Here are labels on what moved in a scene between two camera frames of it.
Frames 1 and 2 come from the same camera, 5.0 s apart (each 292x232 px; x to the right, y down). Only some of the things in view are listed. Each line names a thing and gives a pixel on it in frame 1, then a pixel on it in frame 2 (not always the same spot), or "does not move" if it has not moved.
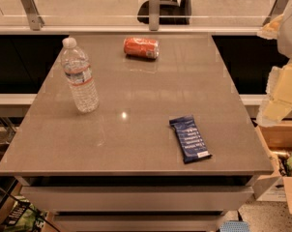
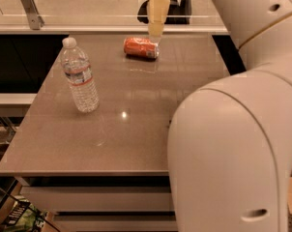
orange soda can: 141,47 does not move
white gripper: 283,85 -> 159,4
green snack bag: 24,217 does not move
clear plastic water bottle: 78,72 does not move
